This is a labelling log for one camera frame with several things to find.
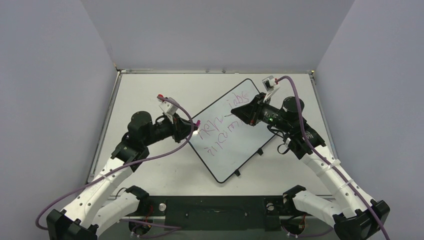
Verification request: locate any black framed whiteboard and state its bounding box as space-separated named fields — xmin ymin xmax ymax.
xmin=189 ymin=78 xmax=274 ymax=184

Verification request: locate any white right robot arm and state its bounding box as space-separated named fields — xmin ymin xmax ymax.
xmin=230 ymin=93 xmax=390 ymax=240

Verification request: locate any aluminium front rail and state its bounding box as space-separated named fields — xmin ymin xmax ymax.
xmin=68 ymin=196 xmax=365 ymax=220

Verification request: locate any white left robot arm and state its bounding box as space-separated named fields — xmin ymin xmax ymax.
xmin=46 ymin=110 xmax=199 ymax=240

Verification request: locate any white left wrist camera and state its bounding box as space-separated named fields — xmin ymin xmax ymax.
xmin=157 ymin=95 xmax=178 ymax=124

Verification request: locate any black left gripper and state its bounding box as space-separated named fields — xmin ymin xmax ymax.
xmin=143 ymin=112 xmax=198 ymax=147

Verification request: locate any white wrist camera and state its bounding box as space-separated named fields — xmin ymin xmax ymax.
xmin=261 ymin=75 xmax=280 ymax=102
xmin=157 ymin=95 xmax=178 ymax=124

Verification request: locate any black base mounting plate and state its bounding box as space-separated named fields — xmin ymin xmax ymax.
xmin=130 ymin=195 xmax=303 ymax=232

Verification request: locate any purple cable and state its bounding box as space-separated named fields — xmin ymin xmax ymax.
xmin=35 ymin=95 xmax=195 ymax=239
xmin=274 ymin=75 xmax=392 ymax=240

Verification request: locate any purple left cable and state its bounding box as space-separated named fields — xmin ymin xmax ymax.
xmin=35 ymin=95 xmax=195 ymax=239

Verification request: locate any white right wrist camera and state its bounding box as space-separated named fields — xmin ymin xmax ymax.
xmin=261 ymin=75 xmax=280 ymax=102

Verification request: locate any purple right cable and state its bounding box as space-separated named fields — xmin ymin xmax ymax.
xmin=274 ymin=75 xmax=392 ymax=240

